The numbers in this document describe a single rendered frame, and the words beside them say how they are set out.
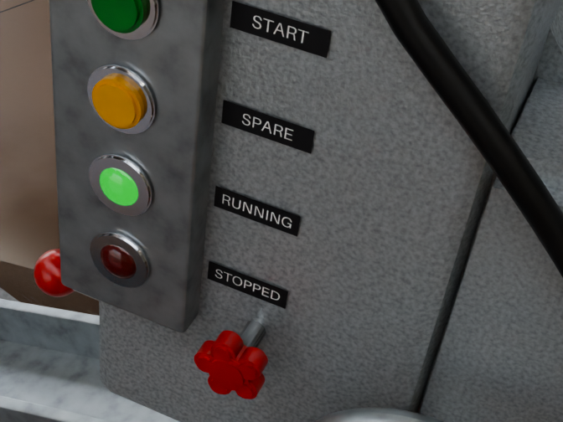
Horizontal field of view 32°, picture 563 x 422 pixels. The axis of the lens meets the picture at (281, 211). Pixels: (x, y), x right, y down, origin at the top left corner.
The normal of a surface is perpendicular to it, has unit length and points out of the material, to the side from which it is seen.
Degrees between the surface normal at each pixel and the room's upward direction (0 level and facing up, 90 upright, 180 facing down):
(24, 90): 0
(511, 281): 90
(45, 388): 17
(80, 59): 90
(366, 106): 90
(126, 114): 90
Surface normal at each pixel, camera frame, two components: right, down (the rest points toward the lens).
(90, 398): -0.15, -0.83
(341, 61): -0.40, 0.55
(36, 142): 0.11, -0.77
